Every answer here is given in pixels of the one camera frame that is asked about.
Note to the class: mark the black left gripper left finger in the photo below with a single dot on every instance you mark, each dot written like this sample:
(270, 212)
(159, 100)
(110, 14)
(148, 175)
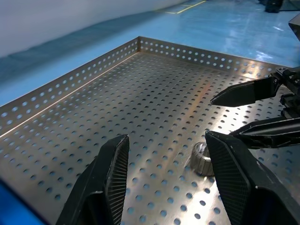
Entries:
(100, 182)

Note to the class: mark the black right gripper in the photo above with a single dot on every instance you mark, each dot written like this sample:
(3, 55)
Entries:
(293, 82)

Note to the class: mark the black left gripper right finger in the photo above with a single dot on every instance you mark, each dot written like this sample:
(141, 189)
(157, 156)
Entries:
(239, 182)

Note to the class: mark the perforated steel tray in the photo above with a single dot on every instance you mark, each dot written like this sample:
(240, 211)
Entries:
(140, 98)

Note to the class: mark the blue tray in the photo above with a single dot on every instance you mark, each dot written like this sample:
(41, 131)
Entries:
(9, 206)

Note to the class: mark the ribbed metal roller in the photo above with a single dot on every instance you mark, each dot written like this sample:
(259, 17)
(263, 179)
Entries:
(199, 161)

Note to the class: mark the black background equipment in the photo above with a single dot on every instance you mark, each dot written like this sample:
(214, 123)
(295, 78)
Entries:
(272, 5)

